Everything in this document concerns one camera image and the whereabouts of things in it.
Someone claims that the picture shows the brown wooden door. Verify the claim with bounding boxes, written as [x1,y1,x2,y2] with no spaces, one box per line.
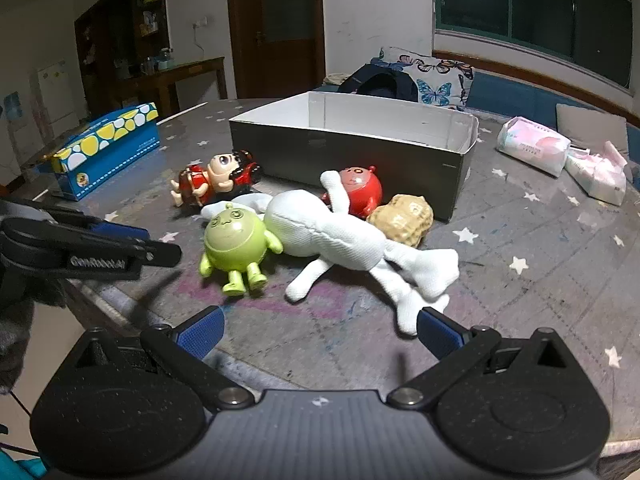
[226,0,326,101]

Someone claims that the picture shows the green framed window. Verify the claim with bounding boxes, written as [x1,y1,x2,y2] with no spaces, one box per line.
[432,0,636,88]

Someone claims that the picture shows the red and black doll toy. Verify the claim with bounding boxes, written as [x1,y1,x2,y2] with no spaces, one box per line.
[171,149,263,208]

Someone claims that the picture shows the blue sofa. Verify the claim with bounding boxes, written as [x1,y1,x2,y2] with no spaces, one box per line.
[465,70,640,161]

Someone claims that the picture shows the red round toy figure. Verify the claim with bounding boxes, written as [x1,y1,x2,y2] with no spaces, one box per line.
[320,167,385,220]

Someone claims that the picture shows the tan peanut toy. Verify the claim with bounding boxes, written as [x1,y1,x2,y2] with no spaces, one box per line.
[366,194,434,249]

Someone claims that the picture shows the blue dotted tissue box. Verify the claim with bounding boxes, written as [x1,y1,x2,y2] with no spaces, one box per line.
[51,102,161,202]

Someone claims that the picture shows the grey star-printed tablecloth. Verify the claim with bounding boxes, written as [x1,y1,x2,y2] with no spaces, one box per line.
[10,95,640,461]

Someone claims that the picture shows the person's left hand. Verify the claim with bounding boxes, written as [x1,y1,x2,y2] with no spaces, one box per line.
[0,280,67,391]

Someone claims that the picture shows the grey cushion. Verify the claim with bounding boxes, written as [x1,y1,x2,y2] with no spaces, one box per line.
[556,104,628,161]

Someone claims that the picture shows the green round toy figure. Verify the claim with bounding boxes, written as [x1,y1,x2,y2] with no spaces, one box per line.
[199,201,284,297]

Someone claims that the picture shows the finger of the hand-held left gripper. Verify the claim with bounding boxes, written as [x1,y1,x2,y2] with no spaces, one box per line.
[125,238,182,267]
[85,216,151,242]

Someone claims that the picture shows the wooden desk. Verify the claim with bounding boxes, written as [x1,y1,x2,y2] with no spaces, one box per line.
[117,56,228,121]

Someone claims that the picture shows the grey cardboard box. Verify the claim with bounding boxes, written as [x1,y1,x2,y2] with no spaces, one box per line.
[228,91,480,223]

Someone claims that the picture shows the teal cloth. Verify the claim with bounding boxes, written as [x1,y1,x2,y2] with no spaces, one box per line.
[0,447,48,480]

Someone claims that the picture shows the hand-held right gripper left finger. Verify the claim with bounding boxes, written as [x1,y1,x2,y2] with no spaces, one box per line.
[65,306,256,411]

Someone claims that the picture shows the butterfly print pillow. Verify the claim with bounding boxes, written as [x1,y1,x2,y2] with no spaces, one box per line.
[377,46,475,111]

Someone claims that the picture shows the dark jacket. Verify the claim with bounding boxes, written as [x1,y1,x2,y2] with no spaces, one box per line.
[337,64,421,103]

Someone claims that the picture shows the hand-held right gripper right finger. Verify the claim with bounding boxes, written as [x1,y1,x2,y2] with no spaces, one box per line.
[386,306,576,410]

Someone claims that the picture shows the pink and white tissue pack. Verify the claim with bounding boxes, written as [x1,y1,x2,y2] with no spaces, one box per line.
[496,116,571,178]
[565,141,628,206]

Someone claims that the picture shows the dark wooden cabinet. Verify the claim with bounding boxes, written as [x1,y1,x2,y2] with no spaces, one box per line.
[75,0,166,111]

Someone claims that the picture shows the white plush toy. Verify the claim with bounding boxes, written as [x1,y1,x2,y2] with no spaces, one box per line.
[201,170,460,337]

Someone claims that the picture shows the white refrigerator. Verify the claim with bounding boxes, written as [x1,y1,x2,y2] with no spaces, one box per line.
[37,57,81,128]

